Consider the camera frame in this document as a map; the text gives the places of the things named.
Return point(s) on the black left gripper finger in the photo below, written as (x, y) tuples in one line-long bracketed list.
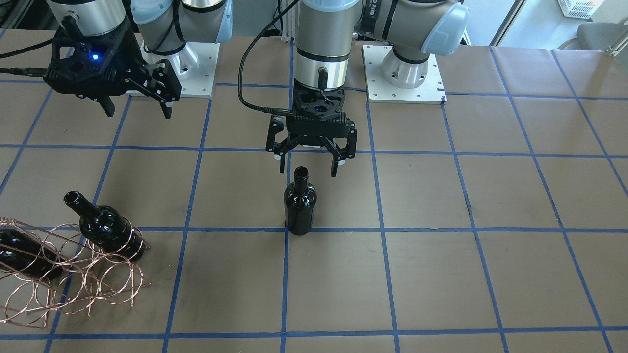
[(340, 154), (280, 150)]

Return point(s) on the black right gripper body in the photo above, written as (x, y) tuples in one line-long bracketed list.
[(131, 58)]

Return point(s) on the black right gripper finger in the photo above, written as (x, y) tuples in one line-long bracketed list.
[(158, 81), (108, 106)]

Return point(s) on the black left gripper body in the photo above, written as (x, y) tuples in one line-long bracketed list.
[(274, 138)]

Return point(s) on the dark wine bottle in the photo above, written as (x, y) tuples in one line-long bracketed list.
[(299, 200), (105, 227)]

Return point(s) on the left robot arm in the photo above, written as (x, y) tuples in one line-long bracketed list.
[(414, 32)]

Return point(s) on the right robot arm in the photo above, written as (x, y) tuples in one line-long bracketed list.
[(162, 27)]

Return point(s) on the dark wine bottle in rack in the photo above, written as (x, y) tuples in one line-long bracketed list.
[(105, 227)]

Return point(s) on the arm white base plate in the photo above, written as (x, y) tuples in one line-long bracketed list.
[(195, 66), (391, 80)]

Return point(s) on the copper wire wine rack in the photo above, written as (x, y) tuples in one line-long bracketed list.
[(89, 277)]

